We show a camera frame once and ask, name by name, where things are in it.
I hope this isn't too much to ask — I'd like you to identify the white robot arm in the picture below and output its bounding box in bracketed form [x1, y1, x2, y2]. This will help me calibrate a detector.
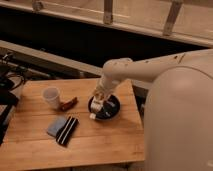
[89, 49, 213, 171]

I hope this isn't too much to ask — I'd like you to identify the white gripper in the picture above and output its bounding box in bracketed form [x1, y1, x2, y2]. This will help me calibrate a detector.
[90, 87, 109, 113]

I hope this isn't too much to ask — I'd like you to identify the dark ceramic bowl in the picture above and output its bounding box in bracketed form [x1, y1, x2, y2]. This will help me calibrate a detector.
[88, 95, 120, 120]

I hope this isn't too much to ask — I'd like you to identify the black equipment with cables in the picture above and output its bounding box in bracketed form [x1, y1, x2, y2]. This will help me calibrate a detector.
[0, 52, 26, 145]

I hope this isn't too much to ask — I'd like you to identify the blue sponge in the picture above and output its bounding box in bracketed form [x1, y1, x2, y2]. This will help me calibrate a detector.
[47, 116, 67, 137]

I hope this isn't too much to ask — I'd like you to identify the translucent plastic cup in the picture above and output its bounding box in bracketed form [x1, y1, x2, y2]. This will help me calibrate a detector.
[42, 87, 60, 110]

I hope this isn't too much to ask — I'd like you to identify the small brown bottle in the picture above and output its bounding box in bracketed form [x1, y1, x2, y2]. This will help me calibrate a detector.
[60, 97, 78, 111]

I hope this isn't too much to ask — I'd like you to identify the black white striped cloth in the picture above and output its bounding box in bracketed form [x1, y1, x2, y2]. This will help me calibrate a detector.
[56, 117, 79, 146]

